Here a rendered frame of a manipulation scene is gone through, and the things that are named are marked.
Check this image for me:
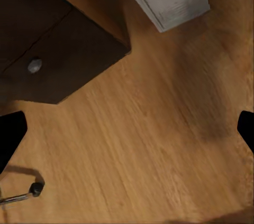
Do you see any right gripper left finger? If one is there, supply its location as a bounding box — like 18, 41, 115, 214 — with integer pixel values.
0, 111, 28, 174

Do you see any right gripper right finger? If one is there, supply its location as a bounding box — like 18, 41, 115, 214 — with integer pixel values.
237, 111, 254, 153

